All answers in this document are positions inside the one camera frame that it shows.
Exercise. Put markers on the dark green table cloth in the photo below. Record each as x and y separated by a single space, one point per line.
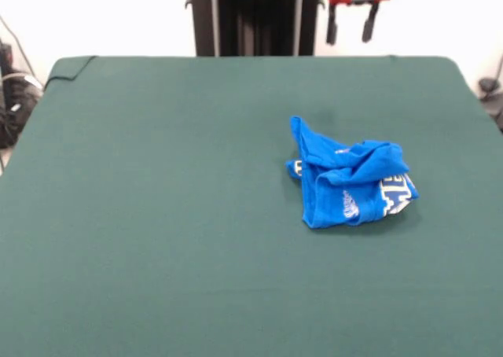
157 215

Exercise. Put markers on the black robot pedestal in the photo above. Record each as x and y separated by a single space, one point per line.
255 19

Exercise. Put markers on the small black box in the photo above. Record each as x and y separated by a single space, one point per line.
6 58

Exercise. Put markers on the blue printed t-shirt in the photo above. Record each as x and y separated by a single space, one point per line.
338 184

